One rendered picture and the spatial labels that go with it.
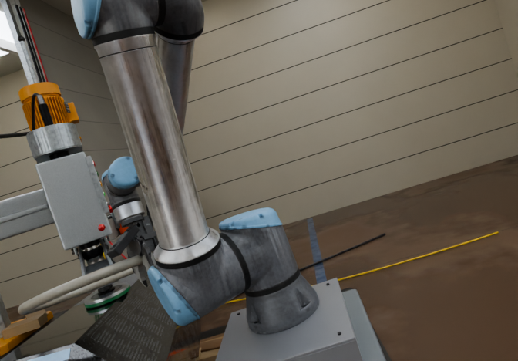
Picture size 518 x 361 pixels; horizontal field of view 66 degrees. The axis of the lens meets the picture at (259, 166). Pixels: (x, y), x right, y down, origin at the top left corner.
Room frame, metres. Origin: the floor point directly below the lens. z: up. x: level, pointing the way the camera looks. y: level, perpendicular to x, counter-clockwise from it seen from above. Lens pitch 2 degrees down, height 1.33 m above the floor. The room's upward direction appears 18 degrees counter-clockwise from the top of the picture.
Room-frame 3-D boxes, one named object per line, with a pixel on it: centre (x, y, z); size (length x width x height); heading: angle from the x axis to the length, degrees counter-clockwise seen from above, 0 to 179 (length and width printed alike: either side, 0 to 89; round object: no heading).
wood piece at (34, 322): (2.19, 1.51, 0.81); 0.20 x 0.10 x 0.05; 95
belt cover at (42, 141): (2.26, 1.05, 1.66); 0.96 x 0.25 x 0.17; 24
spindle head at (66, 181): (2.01, 0.94, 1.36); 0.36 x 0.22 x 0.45; 24
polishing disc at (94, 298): (1.94, 0.91, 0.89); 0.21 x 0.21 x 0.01
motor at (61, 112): (2.54, 1.17, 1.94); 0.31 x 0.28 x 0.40; 114
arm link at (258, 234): (0.99, 0.07, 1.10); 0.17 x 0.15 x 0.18; 120
